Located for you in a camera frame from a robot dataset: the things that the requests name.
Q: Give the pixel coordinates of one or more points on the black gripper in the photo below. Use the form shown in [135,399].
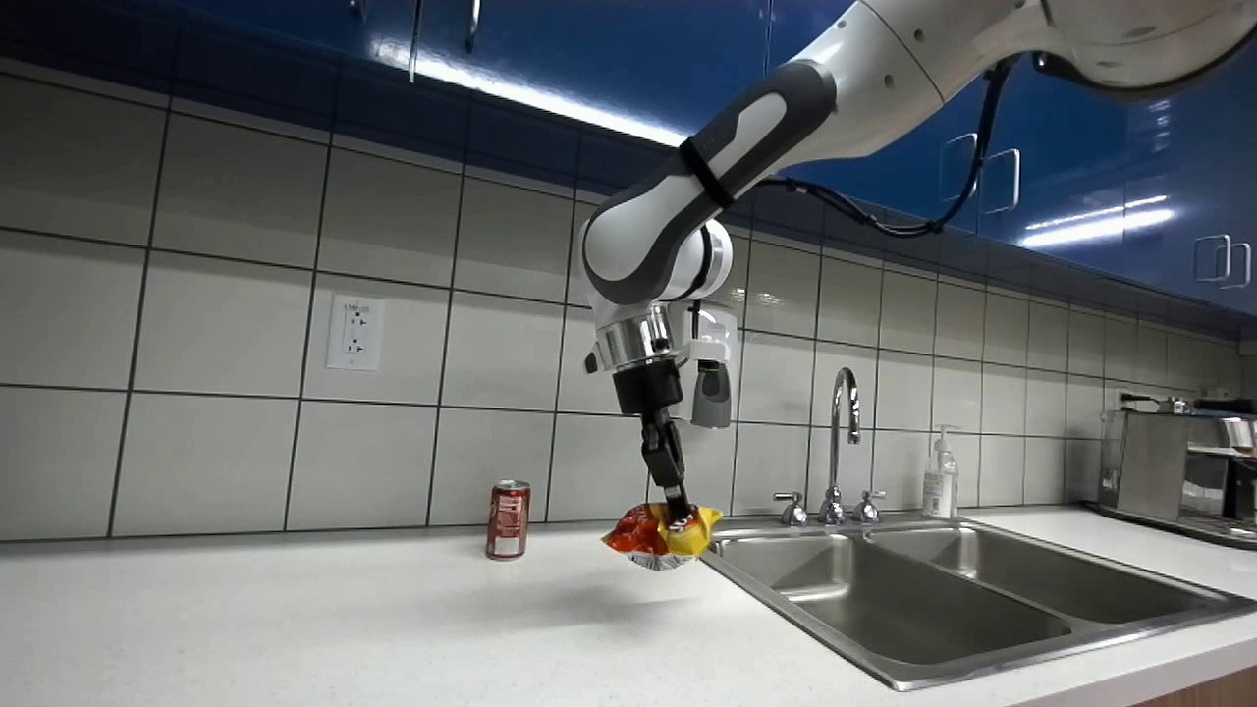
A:
[649,390]

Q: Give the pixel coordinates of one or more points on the orange yellow snack packet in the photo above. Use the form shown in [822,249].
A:
[649,534]

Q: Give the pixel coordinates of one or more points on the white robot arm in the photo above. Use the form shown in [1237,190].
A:
[838,93]

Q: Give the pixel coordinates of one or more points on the stainless steel double sink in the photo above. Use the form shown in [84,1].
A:
[943,601]

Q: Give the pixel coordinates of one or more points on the red soda can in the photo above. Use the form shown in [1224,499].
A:
[508,519]

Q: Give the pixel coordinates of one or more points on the chrome gooseneck faucet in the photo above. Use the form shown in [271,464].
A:
[847,419]

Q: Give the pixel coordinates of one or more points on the clear soap pump bottle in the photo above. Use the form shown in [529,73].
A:
[941,487]

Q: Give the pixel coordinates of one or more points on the glossy blue upper cabinets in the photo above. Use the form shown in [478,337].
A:
[524,42]

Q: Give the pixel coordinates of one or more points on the stainless steel countertop appliance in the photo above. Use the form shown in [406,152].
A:
[1165,464]

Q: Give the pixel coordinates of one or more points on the white wall soap dispenser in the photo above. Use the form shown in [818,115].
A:
[711,385]

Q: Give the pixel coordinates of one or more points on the white wall outlet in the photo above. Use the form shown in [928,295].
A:
[356,337]

